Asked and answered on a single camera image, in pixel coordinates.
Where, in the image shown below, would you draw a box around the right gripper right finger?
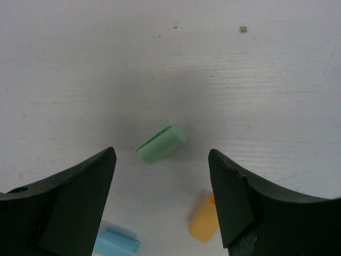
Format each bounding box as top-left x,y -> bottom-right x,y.
208,149 -> 340,255

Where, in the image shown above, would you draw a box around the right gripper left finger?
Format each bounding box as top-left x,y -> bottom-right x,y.
1,147 -> 117,255

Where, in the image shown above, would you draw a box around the yellow highlighter cap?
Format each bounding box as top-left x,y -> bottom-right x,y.
188,193 -> 219,243

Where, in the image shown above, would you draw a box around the blue highlighter cap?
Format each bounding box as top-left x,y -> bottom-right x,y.
93,229 -> 141,256

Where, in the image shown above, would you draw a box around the green highlighter cap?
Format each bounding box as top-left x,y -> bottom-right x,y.
135,125 -> 186,164

